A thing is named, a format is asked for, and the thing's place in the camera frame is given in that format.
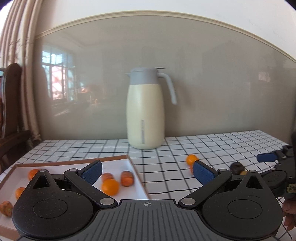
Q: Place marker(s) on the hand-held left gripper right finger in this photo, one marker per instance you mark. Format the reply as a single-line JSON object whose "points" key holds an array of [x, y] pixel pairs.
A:
{"points": [[203, 173]]}

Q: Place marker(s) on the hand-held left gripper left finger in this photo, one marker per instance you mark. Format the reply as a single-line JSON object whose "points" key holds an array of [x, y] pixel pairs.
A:
{"points": [[92, 172]]}

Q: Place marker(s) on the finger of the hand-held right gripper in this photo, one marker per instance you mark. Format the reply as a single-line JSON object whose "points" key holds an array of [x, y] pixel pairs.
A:
{"points": [[270, 168], [266, 157]]}

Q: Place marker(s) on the small carrot piece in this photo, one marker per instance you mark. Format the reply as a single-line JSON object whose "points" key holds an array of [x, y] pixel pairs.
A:
{"points": [[108, 176]]}

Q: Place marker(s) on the orange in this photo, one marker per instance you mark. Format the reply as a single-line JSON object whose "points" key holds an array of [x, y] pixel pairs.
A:
{"points": [[192, 159], [110, 186], [33, 173], [19, 192]]}

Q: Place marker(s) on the shallow brown cardboard box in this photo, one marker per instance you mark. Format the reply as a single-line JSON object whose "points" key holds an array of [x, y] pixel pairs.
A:
{"points": [[69, 166]]}

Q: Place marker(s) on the dark mangosteen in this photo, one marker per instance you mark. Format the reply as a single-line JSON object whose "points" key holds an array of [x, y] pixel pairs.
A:
{"points": [[237, 167]]}

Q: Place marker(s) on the large carrot piece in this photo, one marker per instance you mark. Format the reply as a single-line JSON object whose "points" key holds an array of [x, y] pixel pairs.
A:
{"points": [[127, 178]]}

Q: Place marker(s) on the brownish fruit tray edge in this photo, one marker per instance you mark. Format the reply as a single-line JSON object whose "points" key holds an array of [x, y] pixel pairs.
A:
{"points": [[6, 208]]}

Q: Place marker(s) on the person's right hand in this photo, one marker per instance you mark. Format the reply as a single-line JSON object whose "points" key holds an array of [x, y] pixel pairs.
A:
{"points": [[290, 214]]}

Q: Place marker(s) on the white black-grid tablecloth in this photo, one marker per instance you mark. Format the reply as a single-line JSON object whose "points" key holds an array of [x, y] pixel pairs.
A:
{"points": [[175, 148]]}

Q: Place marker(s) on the cream thermos jug grey lid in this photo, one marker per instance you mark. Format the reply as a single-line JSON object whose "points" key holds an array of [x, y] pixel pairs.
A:
{"points": [[145, 115]]}

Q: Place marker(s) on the wooden chair orange cushion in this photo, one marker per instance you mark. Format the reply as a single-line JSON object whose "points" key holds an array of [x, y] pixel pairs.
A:
{"points": [[10, 111]]}

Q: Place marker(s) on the beige curtain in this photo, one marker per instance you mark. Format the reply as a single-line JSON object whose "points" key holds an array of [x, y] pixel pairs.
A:
{"points": [[22, 69]]}

